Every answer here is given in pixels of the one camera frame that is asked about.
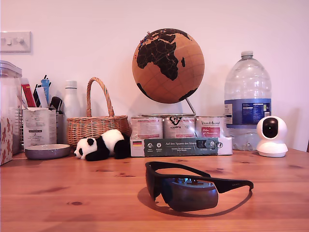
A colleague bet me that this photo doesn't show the clear plastic storage container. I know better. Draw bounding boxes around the clear plastic storage container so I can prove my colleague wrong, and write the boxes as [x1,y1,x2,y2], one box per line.
[0,60,23,155]

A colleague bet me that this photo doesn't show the tin can pink label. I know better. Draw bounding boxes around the tin can pink label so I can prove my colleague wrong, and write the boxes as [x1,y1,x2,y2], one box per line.
[131,116,164,140]

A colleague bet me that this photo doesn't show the panda plush toy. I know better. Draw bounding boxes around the panda plush toy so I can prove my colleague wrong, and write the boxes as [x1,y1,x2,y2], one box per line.
[73,129,132,162]

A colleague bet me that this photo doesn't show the small white round camera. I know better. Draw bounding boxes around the small white round camera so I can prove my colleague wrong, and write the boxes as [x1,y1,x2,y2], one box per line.
[256,115,289,158]

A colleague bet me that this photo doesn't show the black sunglasses blue mirrored lenses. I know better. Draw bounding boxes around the black sunglasses blue mirrored lenses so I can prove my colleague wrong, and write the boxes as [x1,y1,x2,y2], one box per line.
[144,161,254,213]

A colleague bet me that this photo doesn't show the cork globe on metal stand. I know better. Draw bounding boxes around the cork globe on metal stand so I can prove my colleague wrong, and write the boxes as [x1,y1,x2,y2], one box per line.
[132,28,205,118]

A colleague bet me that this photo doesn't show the shallow grey bowl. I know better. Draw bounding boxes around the shallow grey bowl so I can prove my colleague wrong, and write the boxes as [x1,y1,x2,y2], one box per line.
[25,144,71,160]

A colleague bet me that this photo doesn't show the large clear water bottle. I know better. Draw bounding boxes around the large clear water bottle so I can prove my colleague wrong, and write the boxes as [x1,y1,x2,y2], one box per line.
[224,50,272,152]

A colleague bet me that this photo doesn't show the metal wire holder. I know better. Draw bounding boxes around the metal wire holder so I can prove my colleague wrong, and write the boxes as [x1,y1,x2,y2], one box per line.
[17,105,25,145]

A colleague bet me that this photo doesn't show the white light switch plate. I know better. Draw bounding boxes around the white light switch plate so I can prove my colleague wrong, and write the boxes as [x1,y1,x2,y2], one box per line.
[0,31,32,53]

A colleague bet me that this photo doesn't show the tin can script label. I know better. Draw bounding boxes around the tin can script label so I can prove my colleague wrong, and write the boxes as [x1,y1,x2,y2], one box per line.
[195,116,227,139]

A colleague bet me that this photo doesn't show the red and white pack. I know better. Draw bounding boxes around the red and white pack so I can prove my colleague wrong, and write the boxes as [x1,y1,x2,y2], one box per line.
[21,77,37,108]

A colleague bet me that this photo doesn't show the tin can black logo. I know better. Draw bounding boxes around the tin can black logo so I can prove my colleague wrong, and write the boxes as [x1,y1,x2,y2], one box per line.
[163,116,196,139]

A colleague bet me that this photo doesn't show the white printed carton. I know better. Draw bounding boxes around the white printed carton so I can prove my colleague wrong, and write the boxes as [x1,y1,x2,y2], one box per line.
[22,108,57,149]

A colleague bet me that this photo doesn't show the wicker basket with handle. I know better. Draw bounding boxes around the wicker basket with handle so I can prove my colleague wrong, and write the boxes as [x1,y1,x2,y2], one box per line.
[67,76,132,147]

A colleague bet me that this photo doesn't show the white insulated bottle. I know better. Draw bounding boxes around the white insulated bottle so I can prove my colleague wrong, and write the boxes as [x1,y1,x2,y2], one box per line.
[62,80,82,145]

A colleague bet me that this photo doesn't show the cardboard tray dark green print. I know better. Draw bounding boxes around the cardboard tray dark green print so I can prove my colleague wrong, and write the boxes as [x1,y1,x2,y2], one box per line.
[129,136,234,157]

